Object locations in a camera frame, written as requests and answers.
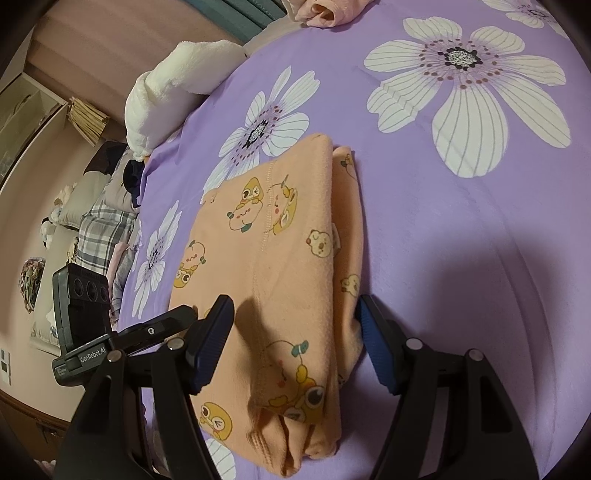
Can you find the dark clothes pile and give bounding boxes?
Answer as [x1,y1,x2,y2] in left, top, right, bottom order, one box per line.
[87,141,151,209]

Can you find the teal ribbed panel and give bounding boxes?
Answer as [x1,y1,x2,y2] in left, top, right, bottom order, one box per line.
[190,0,298,44]

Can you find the beige curtain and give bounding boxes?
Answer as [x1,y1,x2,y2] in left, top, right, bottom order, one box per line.
[25,0,243,141]

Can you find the pink folded clothes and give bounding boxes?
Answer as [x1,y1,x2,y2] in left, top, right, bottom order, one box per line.
[283,0,372,29]

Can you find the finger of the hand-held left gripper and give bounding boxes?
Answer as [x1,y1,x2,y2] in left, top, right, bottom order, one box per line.
[112,305,200,357]

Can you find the orange cartoon print garment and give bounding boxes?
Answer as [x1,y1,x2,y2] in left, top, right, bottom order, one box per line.
[168,133,370,478]

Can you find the multicoloured knitted item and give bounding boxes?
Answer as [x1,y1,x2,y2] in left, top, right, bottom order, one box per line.
[18,257,48,315]

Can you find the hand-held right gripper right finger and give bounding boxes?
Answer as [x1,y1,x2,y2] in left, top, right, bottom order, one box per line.
[358,294,540,480]

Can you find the white plush pillow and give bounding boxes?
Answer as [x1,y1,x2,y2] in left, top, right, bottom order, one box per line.
[124,40,251,158]

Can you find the grey plaid cloth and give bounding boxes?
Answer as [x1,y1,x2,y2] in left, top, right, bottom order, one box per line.
[75,198,140,283]

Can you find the tan woven bundle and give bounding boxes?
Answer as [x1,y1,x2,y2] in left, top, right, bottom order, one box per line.
[68,96,112,147]

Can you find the purple floral bedsheet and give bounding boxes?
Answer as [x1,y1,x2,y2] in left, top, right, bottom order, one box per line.
[111,0,591,480]

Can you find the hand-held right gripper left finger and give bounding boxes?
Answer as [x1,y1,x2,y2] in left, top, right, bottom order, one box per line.
[53,295,235,480]

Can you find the white shelf unit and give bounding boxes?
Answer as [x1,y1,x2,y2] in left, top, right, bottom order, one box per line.
[0,73,71,190]

